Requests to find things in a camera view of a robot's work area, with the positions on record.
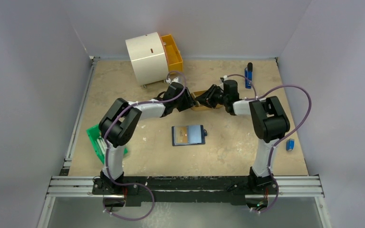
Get orange oval tray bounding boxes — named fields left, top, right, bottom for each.
left=191, top=90, right=222, bottom=111

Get gold VIP card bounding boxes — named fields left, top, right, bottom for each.
left=174, top=126, right=189, bottom=144

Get blue leather card holder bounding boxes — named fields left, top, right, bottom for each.
left=172, top=125, right=208, bottom=146

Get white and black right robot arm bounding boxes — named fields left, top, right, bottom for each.
left=195, top=80, right=290, bottom=193

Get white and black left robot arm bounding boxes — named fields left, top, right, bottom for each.
left=98, top=82, right=195, bottom=194

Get cards in green bin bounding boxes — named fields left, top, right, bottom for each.
left=97, top=137, right=107, bottom=156

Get blue and black stapler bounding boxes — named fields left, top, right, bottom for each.
left=244, top=62, right=253, bottom=89

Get yellow open drawer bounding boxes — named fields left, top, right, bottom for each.
left=161, top=34, right=184, bottom=72

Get white cylindrical drawer cabinet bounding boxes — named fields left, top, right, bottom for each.
left=125, top=32, right=169, bottom=86

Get small blue box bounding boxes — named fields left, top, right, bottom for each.
left=286, top=139, right=295, bottom=152

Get green plastic bin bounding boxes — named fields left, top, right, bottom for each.
left=86, top=124, right=129, bottom=164

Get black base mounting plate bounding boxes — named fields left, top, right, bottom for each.
left=92, top=176, right=278, bottom=208

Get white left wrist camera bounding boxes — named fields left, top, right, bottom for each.
left=166, top=77, right=181, bottom=85

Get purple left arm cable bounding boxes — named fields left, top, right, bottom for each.
left=103, top=71, right=188, bottom=221

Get aluminium frame rail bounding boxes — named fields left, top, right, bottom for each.
left=45, top=57, right=325, bottom=199

